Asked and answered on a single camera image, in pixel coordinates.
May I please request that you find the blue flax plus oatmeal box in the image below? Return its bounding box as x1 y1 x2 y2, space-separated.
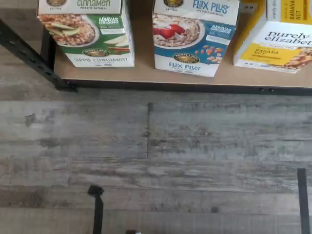
152 0 241 78

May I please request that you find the green apple cinnamon oatmeal box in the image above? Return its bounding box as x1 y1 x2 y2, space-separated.
38 0 136 69

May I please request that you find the black metal shelf rack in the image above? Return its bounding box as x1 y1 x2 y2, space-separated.
0 0 312 96

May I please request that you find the yellow banana nut granola box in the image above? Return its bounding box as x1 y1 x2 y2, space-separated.
233 0 312 74

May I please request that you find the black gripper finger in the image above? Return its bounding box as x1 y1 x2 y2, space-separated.
297 168 307 234
87 185 105 234

